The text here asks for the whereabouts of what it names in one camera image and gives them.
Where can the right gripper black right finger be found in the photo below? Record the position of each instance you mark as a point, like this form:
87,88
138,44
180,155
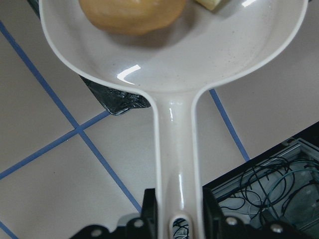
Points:
212,215

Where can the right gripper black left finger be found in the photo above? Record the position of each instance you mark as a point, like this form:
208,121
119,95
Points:
149,213

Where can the white plastic dustpan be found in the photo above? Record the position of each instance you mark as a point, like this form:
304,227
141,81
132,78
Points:
172,68

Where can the brown potato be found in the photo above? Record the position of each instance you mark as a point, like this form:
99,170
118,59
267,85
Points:
132,17

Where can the bitten apple piece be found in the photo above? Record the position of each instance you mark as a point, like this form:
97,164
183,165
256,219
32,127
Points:
210,4

